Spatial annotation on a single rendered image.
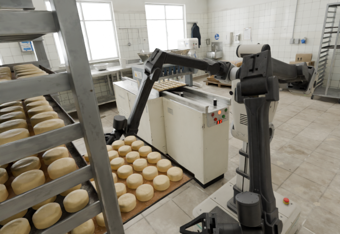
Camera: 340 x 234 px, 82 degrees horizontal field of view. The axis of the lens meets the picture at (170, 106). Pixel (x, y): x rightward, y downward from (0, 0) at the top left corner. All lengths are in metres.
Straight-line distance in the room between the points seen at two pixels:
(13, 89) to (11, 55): 4.46
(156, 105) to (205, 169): 0.86
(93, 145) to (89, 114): 0.06
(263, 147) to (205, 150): 1.29
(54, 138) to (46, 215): 0.18
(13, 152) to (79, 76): 0.15
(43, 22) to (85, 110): 0.14
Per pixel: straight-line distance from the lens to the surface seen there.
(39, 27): 0.36
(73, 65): 0.33
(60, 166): 0.46
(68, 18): 0.34
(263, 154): 0.60
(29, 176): 0.47
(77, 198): 0.51
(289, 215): 1.74
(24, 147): 0.38
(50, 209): 0.52
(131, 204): 0.58
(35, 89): 0.36
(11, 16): 0.36
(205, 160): 1.92
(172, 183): 0.65
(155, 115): 2.24
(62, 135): 0.38
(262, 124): 0.60
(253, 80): 0.61
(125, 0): 5.49
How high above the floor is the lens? 1.47
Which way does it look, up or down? 20 degrees down
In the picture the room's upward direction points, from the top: 4 degrees counter-clockwise
